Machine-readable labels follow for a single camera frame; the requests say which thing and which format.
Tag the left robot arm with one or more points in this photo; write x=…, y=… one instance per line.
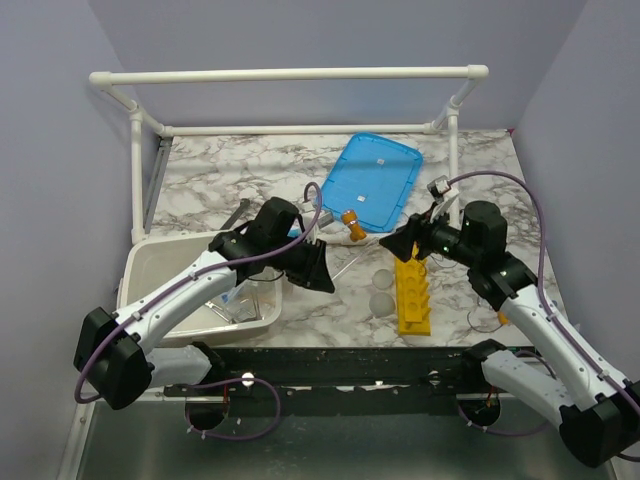
x=119, y=354

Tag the blue plastic bin lid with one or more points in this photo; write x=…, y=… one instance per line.
x=373, y=177

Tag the frosted watch glass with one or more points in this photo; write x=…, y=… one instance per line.
x=383, y=279
x=381, y=304

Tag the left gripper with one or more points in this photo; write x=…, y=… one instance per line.
x=315, y=273

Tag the black mounting rail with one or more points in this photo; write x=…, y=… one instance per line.
x=323, y=381

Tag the blue hose nozzle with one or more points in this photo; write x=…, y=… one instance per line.
x=294, y=232

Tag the black metal rod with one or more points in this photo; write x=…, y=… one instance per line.
x=236, y=214

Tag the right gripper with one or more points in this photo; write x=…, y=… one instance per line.
x=418, y=229

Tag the yellow test tube rack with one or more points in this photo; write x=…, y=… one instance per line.
x=412, y=297

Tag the white PVC pipe frame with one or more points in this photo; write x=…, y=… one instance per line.
x=447, y=120

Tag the orange hose connector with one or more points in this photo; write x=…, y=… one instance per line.
x=350, y=219

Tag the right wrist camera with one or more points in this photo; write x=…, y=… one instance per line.
x=444, y=195

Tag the white plastic bin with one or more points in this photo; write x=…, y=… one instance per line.
x=154, y=261

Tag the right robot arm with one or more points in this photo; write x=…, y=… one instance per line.
x=594, y=406

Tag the clear bag of syringes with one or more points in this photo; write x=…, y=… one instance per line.
x=240, y=305

